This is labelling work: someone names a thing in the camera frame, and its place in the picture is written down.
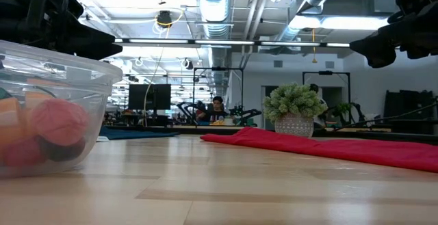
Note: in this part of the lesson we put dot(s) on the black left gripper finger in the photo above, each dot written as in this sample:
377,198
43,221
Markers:
92,45
51,13

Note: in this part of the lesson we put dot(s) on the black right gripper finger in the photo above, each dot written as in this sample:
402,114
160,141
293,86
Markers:
421,33
376,50

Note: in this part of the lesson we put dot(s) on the pink toy raspberry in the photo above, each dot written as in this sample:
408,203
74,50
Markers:
60,122

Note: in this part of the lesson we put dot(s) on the black background robot arm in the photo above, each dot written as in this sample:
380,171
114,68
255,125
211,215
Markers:
246,115

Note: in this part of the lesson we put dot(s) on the clear plastic tupperware container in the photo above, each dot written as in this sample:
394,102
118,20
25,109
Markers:
99,88

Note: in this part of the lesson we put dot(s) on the small green background plant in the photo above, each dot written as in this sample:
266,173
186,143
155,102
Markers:
344,108

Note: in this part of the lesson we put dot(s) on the black background cabinet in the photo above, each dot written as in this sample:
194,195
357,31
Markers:
410,112

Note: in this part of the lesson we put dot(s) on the person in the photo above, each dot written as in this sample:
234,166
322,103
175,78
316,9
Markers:
315,88
217,110

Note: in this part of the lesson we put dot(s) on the black background monitor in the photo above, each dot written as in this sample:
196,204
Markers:
147,96

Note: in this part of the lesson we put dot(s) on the white cloth tag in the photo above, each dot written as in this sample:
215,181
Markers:
102,138

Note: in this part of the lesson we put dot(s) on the green artificial potted plant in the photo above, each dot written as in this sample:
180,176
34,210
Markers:
294,105

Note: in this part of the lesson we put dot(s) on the navy blue cloth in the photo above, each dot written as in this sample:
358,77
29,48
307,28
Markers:
137,134

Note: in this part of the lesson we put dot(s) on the red cloth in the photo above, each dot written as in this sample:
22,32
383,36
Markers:
342,149

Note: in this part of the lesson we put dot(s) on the black background rig frame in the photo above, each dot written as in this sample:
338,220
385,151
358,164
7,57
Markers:
219,68
326,72

